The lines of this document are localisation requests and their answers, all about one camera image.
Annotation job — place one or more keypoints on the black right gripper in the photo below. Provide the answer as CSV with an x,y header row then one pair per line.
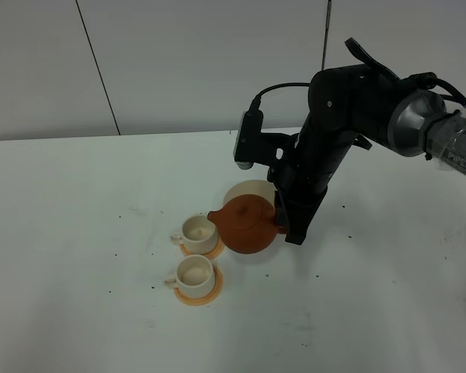
x,y
343,103

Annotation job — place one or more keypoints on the brown clay teapot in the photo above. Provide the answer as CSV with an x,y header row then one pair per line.
x,y
246,224

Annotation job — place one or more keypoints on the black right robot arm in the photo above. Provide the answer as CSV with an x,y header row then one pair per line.
x,y
420,124

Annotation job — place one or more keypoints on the beige round teapot saucer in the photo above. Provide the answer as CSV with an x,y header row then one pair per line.
x,y
261,188

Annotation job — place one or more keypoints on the orange coaster far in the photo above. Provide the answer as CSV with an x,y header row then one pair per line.
x,y
215,252

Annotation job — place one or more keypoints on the orange coaster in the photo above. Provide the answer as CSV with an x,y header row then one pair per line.
x,y
215,252
206,299

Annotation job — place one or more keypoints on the white teacup far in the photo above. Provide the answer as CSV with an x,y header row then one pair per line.
x,y
198,235

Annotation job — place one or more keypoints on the white teacup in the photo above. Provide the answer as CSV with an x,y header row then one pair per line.
x,y
193,277
198,235

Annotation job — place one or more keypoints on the white teacup near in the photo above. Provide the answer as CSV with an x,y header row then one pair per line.
x,y
193,277

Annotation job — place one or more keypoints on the orange coaster near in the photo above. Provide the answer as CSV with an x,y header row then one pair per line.
x,y
206,299

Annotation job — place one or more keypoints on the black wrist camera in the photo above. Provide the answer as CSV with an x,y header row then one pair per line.
x,y
253,146

